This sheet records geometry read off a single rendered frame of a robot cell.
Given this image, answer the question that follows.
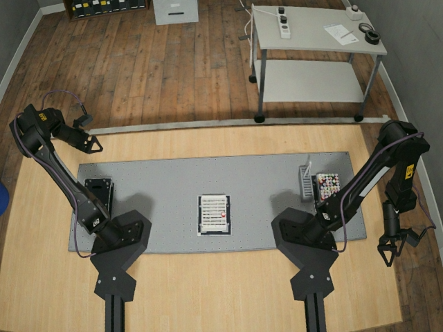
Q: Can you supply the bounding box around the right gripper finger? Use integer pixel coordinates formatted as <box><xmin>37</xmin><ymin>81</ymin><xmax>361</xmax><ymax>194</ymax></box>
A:
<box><xmin>390</xmin><ymin>235</ymin><xmax>407</xmax><ymax>257</ymax></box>
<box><xmin>377</xmin><ymin>246</ymin><xmax>397</xmax><ymax>267</ymax></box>

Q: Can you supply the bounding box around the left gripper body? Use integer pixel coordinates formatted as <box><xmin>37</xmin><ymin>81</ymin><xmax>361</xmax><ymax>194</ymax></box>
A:
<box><xmin>65</xmin><ymin>115</ymin><xmax>93</xmax><ymax>154</ymax></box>

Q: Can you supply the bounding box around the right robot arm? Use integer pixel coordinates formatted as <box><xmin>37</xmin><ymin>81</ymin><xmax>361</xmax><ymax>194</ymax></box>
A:
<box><xmin>279</xmin><ymin>120</ymin><xmax>430</xmax><ymax>252</ymax></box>

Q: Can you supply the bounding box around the white grid rack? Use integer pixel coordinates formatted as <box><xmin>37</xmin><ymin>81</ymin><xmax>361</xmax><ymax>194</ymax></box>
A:
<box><xmin>202</xmin><ymin>196</ymin><xmax>226</xmax><ymax>231</ymax></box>

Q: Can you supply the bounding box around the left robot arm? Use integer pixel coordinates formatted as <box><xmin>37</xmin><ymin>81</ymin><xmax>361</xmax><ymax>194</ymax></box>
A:
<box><xmin>17</xmin><ymin>104</ymin><xmax>144</xmax><ymax>256</ymax></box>

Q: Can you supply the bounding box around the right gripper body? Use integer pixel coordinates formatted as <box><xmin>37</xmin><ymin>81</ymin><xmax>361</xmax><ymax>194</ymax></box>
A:
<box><xmin>377</xmin><ymin>216</ymin><xmax>419</xmax><ymax>248</ymax></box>

